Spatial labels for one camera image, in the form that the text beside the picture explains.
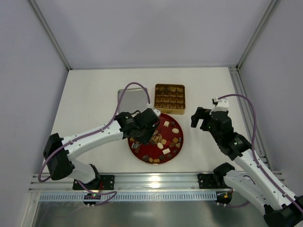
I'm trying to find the right aluminium frame rail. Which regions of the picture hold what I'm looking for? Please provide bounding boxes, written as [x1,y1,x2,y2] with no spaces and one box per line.
[228,66,269,167]

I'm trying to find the round red lacquer plate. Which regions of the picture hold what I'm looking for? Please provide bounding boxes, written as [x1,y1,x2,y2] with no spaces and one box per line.
[128,113,184,165]

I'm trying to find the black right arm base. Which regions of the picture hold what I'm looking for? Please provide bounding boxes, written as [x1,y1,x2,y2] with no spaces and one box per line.
[197,163,235,189]

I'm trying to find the grey brown pebble chocolate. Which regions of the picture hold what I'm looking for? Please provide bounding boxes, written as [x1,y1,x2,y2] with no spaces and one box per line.
[142,155,149,160]

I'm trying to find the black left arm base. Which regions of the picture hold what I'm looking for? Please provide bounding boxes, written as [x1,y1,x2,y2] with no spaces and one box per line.
[82,175,115,191]

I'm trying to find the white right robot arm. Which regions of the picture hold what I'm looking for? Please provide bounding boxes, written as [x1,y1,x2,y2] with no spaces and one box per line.
[191,107,303,227]

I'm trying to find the white rectangular chocolate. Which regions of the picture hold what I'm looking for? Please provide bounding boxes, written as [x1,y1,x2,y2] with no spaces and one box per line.
[162,148,170,155]

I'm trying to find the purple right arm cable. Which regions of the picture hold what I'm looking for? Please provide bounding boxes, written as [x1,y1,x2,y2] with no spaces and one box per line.
[216,94,303,211]

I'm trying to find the aluminium front rail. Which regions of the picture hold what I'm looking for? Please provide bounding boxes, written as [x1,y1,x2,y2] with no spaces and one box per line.
[28,172,287,192]

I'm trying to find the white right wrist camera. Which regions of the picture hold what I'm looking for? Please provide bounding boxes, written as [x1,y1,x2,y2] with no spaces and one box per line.
[211,97,229,112]

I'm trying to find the silver tin lid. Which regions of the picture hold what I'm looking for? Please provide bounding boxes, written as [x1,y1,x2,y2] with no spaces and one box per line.
[118,88,148,113]

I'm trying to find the gold chocolate tin box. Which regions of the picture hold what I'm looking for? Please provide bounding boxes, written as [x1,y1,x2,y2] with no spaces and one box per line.
[154,84,186,115]

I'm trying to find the white oval swirl chocolate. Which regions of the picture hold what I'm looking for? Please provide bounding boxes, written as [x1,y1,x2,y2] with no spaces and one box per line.
[172,128,179,133]

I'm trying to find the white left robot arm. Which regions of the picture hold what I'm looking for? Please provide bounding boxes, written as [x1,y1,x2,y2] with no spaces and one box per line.
[42,108,161,184]

